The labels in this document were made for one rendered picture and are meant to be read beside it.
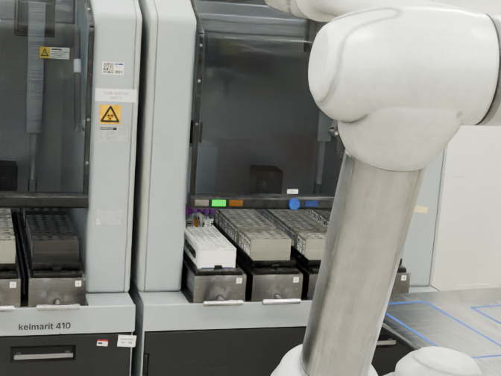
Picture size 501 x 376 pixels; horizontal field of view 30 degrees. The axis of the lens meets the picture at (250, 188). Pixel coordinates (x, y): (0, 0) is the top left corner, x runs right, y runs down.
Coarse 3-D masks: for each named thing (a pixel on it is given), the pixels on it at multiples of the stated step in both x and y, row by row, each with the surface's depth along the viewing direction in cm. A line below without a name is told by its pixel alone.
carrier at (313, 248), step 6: (306, 240) 248; (312, 240) 248; (318, 240) 249; (324, 240) 249; (306, 246) 248; (312, 246) 249; (318, 246) 249; (306, 252) 249; (312, 252) 249; (318, 252) 250; (312, 258) 249; (318, 258) 250
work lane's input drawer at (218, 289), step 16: (192, 272) 236; (208, 272) 234; (224, 272) 236; (240, 272) 237; (192, 288) 235; (208, 288) 235; (224, 288) 236; (240, 288) 237; (208, 304) 231; (224, 304) 232; (240, 304) 233
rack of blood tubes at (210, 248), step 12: (192, 228) 258; (204, 228) 258; (216, 228) 259; (192, 240) 244; (204, 240) 246; (216, 240) 247; (192, 252) 254; (204, 252) 236; (216, 252) 237; (228, 252) 238; (204, 264) 237; (216, 264) 238; (228, 264) 239
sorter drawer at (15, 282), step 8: (16, 256) 240; (0, 272) 221; (8, 272) 222; (16, 272) 227; (0, 280) 219; (8, 280) 220; (16, 280) 221; (0, 288) 220; (8, 288) 220; (16, 288) 221; (0, 296) 220; (8, 296) 221; (16, 296) 221; (0, 304) 221; (8, 304) 221; (16, 304) 222
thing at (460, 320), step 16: (496, 288) 236; (400, 304) 217; (416, 304) 218; (432, 304) 219; (448, 304) 220; (464, 304) 221; (480, 304) 222; (496, 304) 223; (384, 320) 205; (400, 320) 206; (416, 320) 207; (432, 320) 208; (448, 320) 208; (464, 320) 209; (480, 320) 210; (496, 320) 211; (400, 336) 197; (416, 336) 196; (432, 336) 197; (448, 336) 198; (464, 336) 198; (480, 336) 199; (496, 336) 200; (464, 352) 189; (480, 352) 190; (496, 352) 190; (480, 368) 181; (496, 368) 182
